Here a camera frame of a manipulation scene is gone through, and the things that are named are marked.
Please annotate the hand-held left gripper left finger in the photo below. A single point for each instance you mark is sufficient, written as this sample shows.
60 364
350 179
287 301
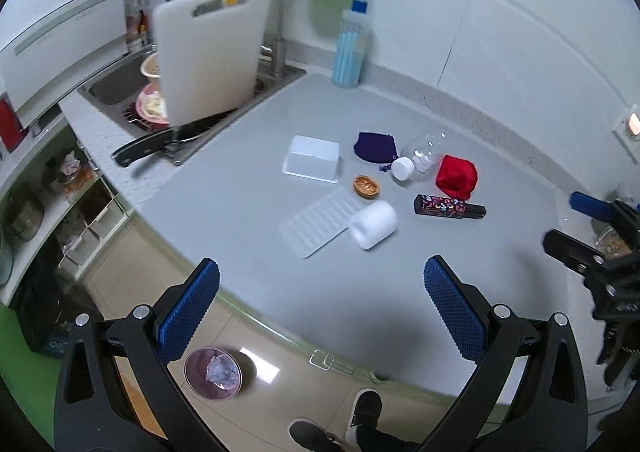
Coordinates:
190 312

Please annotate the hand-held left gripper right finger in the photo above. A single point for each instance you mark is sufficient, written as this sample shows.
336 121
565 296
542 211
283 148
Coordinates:
455 312

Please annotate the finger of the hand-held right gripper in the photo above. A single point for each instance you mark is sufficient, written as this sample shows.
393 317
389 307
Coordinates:
590 204
570 247

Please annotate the pink round trash bin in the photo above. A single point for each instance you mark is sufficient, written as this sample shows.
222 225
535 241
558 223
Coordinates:
196 374

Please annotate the black patterned long box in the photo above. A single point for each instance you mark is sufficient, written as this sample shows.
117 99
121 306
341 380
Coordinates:
447 207

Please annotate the red cloth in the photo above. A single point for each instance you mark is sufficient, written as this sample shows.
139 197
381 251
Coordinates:
456 176

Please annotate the white ribbed plastic tray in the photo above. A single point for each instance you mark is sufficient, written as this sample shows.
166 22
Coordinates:
315 224

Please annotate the brown walnut shell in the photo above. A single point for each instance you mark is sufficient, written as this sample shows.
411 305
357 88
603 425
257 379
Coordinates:
366 186

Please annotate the white plastic box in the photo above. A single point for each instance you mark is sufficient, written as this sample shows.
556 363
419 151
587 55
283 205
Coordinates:
312 157

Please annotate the glass bowl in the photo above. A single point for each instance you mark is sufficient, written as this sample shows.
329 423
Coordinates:
612 244

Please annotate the crumpled clear plastic wrapper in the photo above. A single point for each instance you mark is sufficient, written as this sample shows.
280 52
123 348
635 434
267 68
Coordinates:
222 371

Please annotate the white storage bin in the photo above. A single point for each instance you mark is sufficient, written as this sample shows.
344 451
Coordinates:
75 247
102 221

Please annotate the black white-soled shoe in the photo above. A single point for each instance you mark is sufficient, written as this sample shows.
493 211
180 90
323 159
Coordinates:
310 436
365 412

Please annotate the person's dark trouser leg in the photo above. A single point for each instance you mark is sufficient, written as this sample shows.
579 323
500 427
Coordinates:
387 443

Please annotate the clear bottle with white cap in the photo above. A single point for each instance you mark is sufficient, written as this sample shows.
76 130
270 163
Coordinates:
420 154

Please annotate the white open shelf unit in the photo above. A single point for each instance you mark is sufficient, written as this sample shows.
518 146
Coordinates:
60 204

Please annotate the purple cloth pouch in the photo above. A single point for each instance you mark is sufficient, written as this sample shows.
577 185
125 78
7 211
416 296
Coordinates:
375 146

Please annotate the packaged food on shelf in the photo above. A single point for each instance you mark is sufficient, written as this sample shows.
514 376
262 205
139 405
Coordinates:
70 172

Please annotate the steel pot with lid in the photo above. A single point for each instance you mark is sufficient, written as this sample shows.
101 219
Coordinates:
22 222

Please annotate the red plate with food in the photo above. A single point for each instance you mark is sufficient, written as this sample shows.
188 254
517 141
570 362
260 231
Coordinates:
152 106

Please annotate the stainless steel sink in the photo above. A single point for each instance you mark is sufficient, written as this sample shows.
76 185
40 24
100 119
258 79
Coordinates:
115 86

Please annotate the beige bowl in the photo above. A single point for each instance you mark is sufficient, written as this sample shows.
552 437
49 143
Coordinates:
150 65

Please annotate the white plastic cutting board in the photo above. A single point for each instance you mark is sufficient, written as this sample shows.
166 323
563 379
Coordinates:
210 56

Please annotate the red jug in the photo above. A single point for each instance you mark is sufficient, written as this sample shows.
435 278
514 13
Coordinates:
9 124

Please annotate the arched steel faucet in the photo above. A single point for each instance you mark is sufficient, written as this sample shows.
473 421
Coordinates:
280 49

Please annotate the blue-capped plastic bottle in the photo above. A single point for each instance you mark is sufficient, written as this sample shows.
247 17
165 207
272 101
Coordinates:
350 51

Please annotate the red sauce bottle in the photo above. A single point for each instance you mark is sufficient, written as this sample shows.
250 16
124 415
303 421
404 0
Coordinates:
135 29

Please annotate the white countertop dishwasher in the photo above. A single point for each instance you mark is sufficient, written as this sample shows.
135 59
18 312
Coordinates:
55 31

